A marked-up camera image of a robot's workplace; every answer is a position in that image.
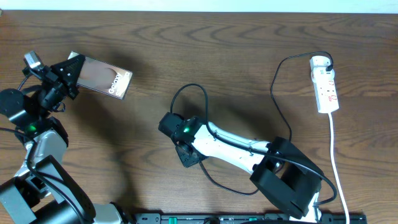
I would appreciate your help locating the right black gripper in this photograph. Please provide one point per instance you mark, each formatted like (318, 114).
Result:
(186, 161)

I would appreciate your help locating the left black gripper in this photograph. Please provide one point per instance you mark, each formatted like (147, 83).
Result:
(50, 81)

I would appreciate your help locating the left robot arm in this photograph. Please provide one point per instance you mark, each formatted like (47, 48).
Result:
(42, 191)

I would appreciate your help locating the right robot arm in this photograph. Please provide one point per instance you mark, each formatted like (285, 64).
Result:
(279, 170)

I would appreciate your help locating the white power strip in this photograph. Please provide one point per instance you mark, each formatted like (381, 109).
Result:
(325, 90)

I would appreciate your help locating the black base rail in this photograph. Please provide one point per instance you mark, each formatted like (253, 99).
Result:
(156, 218)

